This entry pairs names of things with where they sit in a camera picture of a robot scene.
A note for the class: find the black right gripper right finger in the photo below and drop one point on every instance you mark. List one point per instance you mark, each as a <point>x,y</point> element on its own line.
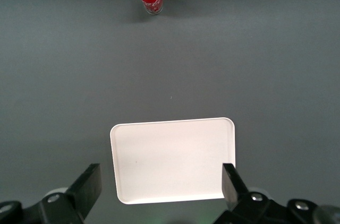
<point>233,189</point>

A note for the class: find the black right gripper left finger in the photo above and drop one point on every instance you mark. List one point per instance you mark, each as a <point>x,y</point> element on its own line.
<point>85,189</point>

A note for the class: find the white rectangular plastic tray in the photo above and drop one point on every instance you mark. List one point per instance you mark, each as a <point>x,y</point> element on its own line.
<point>172,160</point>

